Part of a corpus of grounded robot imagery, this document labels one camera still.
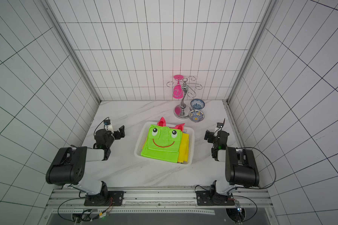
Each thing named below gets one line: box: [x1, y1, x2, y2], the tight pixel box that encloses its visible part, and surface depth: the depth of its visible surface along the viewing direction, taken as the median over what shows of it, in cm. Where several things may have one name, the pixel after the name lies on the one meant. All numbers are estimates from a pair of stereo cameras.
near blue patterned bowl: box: [188, 109, 206, 123], surface depth 109 cm
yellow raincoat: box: [177, 132, 190, 164], surface depth 85 cm
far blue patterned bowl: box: [190, 98, 206, 110], surface depth 116 cm
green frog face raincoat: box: [140, 124, 183, 164], surface depth 87 cm
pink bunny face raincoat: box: [157, 116, 185, 132], surface depth 94 cm
